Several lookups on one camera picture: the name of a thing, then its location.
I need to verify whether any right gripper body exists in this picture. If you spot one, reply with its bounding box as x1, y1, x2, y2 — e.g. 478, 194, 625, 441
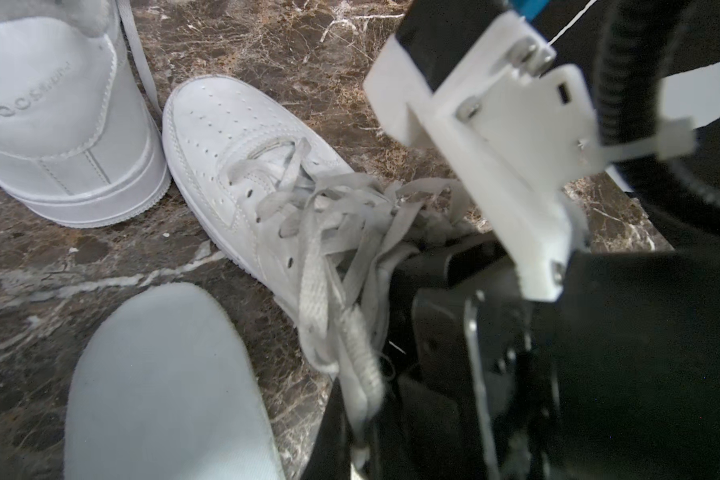
389, 235, 720, 479

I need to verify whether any white insole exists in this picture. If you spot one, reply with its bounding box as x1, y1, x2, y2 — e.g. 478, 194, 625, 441
63, 283, 284, 479

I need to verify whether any white sneaker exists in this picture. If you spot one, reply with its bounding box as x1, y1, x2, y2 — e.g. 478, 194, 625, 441
0, 1, 171, 229
162, 76, 474, 435

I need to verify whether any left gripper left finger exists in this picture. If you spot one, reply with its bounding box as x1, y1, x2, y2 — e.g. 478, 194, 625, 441
300, 380, 352, 480

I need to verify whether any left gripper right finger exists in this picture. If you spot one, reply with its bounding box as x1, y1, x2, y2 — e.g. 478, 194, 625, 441
363, 395, 417, 480

